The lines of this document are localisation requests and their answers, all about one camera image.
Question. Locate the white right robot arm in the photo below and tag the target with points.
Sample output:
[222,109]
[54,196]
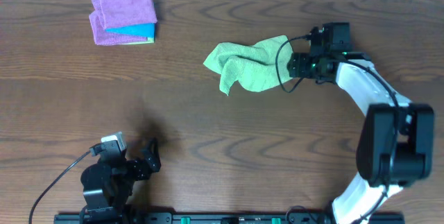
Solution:
[396,142]

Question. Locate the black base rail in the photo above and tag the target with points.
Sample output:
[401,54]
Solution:
[169,218]

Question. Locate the blue folded cloth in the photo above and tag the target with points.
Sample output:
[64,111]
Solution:
[142,30]

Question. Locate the light green bottom cloth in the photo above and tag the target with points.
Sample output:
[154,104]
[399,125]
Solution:
[148,41]

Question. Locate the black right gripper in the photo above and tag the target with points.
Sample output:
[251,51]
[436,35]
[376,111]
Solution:
[296,65]

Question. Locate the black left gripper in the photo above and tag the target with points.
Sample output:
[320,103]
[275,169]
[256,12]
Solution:
[153,161]

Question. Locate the purple folded cloth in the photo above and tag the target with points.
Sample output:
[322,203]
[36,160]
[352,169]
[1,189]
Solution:
[122,13]
[103,38]

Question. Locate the lower purple folded cloth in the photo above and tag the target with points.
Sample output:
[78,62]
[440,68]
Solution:
[103,38]

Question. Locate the green microfiber cloth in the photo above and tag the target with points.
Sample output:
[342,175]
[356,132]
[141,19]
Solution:
[256,68]

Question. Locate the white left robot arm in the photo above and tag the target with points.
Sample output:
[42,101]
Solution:
[109,183]

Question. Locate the top purple folded cloth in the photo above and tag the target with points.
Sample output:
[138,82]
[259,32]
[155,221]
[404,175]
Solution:
[122,13]

